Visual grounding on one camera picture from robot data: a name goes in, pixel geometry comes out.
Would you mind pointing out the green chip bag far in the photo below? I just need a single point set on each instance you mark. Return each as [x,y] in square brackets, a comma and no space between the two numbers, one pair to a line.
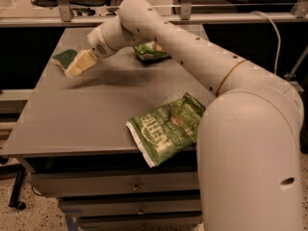
[150,51]

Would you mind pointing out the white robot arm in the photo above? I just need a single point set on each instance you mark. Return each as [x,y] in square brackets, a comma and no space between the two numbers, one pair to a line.
[249,137]

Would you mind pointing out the grey drawer cabinet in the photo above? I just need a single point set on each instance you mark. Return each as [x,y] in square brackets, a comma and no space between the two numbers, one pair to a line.
[72,125]

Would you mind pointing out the black chair leg caster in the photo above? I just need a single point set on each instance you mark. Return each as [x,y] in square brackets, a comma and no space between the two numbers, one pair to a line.
[18,172]

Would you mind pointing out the top grey drawer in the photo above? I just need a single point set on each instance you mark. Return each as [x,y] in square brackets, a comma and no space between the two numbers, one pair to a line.
[104,183]

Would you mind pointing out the green jalapeno kettle chip bag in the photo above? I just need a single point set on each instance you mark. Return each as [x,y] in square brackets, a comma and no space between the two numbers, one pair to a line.
[165,131]

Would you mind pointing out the bottom grey drawer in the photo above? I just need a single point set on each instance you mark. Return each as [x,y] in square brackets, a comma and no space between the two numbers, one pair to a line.
[130,222]

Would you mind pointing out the grey drawer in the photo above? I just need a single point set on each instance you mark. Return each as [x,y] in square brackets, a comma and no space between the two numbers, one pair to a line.
[104,183]
[134,205]
[130,222]

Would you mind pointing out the green and yellow sponge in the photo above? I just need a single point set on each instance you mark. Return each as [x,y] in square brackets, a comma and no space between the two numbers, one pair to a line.
[65,58]

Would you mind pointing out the middle grey drawer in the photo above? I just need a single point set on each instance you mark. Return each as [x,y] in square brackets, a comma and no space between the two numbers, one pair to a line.
[134,205]

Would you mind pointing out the metal railing frame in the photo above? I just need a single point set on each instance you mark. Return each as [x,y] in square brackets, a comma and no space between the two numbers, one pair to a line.
[23,13]

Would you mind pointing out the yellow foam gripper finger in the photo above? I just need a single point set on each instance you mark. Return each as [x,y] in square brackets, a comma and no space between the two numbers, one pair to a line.
[84,60]
[73,71]

